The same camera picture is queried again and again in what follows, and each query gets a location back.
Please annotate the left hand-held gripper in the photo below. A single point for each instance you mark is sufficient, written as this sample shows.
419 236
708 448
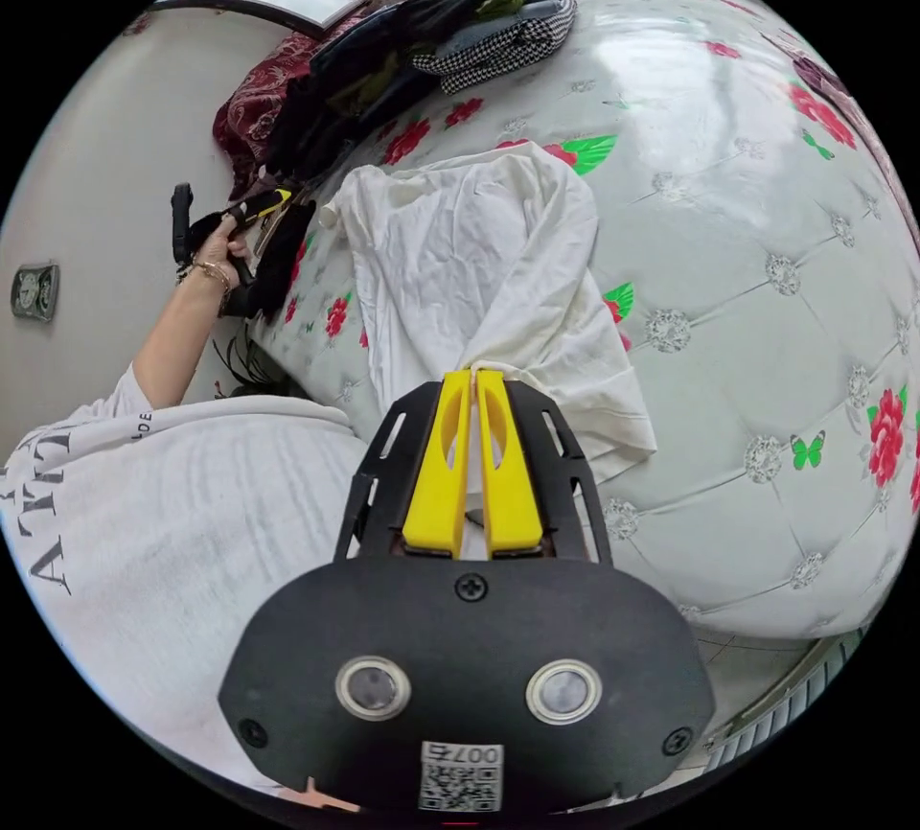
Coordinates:
243 284

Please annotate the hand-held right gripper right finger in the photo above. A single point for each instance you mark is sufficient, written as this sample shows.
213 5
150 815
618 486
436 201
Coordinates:
512 492

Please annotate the dark red patterned blanket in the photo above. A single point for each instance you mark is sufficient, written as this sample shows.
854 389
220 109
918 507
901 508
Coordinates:
248 104

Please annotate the small framed wall fixture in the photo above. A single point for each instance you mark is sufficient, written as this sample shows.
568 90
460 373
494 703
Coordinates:
34 291

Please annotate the person's left forearm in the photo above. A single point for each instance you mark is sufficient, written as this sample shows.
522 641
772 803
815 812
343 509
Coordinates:
180 334

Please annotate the white short sleeve shirt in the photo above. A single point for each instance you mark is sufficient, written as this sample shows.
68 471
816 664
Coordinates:
460 269

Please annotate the bed with floral quilt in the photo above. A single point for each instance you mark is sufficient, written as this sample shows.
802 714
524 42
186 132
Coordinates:
747 355

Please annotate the person's left hand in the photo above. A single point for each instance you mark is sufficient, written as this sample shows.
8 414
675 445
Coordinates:
216 253

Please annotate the pile of clothes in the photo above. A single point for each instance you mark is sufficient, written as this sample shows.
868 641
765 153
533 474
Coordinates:
402 46

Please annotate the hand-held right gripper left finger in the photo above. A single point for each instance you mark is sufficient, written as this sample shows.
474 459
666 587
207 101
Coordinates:
435 485

